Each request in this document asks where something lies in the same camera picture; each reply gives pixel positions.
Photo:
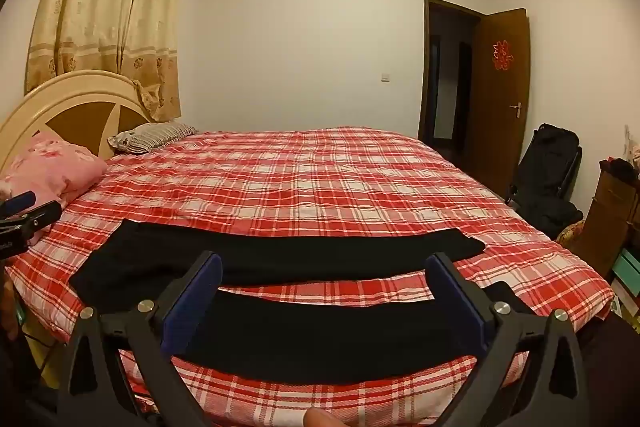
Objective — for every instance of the striped pillow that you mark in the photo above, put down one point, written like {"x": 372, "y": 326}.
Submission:
{"x": 150, "y": 137}

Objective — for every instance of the pink floral pillow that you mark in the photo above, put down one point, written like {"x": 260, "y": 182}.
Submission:
{"x": 55, "y": 167}

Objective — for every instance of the brown wooden cabinet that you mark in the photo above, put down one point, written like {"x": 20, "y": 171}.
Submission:
{"x": 607, "y": 217}

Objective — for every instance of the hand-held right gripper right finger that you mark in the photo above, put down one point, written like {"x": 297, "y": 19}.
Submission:
{"x": 460, "y": 302}

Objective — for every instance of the beige floral curtain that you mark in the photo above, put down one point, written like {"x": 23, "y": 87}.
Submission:
{"x": 100, "y": 7}

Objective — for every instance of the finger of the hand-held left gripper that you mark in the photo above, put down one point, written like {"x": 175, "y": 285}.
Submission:
{"x": 20, "y": 202}
{"x": 42, "y": 214}

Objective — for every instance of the red plaid bed sheet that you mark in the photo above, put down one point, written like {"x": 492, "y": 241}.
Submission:
{"x": 325, "y": 177}

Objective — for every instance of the red paper door decoration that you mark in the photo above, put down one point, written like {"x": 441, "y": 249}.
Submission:
{"x": 501, "y": 54}

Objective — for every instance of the floral cushion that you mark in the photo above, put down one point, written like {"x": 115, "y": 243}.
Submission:
{"x": 570, "y": 234}

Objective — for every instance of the light plastic bag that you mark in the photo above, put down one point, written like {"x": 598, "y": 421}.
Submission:
{"x": 635, "y": 154}

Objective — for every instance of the black bag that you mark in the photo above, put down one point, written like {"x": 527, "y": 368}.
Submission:
{"x": 545, "y": 167}

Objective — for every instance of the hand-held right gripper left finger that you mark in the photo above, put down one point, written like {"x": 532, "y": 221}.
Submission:
{"x": 195, "y": 302}

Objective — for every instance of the person's right hand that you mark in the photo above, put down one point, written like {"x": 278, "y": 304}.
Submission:
{"x": 327, "y": 419}

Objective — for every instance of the dark cloth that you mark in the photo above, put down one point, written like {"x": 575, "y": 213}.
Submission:
{"x": 617, "y": 168}

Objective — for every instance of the cream wooden headboard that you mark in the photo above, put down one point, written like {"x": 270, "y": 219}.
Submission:
{"x": 75, "y": 79}

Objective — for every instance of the brown wooden door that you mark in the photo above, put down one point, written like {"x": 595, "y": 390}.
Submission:
{"x": 500, "y": 117}

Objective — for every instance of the black pants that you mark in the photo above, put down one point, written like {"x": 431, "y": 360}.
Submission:
{"x": 300, "y": 257}

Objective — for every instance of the dark door frame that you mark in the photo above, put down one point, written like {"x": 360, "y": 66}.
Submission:
{"x": 426, "y": 57}

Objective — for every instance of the teal box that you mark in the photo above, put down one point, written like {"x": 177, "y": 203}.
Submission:
{"x": 627, "y": 269}

